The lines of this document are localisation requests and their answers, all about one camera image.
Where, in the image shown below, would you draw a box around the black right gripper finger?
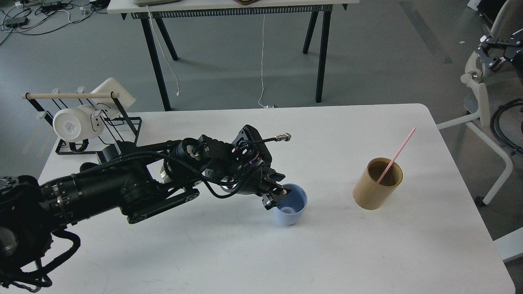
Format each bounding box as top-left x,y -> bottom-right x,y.
476,29 -> 523,72

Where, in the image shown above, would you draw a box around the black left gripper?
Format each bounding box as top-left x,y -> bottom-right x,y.
163,125 -> 294,211

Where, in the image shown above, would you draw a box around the blue plastic cup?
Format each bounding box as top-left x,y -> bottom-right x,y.
274,183 -> 308,226

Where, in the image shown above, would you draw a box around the pink chopstick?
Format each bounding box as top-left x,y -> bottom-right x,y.
377,127 -> 417,184

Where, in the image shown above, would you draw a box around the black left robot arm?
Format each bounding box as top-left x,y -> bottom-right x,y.
0,125 -> 292,292

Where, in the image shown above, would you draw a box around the bamboo wooden cup holder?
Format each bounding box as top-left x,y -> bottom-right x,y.
353,158 -> 403,210

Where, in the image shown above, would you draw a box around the grey office chair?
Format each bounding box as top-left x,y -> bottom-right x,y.
437,0 -> 522,205

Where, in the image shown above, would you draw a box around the white mug on rack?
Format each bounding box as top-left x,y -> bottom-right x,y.
52,105 -> 105,142

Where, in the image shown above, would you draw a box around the white table with black legs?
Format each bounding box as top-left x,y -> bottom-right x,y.
107,0 -> 357,111

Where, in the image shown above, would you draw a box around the white hanging cable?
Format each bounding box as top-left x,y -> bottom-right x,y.
257,14 -> 279,109

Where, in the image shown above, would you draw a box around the white cord left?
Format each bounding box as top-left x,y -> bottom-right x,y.
146,5 -> 182,97

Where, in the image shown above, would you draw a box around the black wire dish rack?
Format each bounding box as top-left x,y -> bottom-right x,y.
21,89 -> 142,156

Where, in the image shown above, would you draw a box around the black cables on floor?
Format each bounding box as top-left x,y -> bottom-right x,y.
0,0 -> 110,45

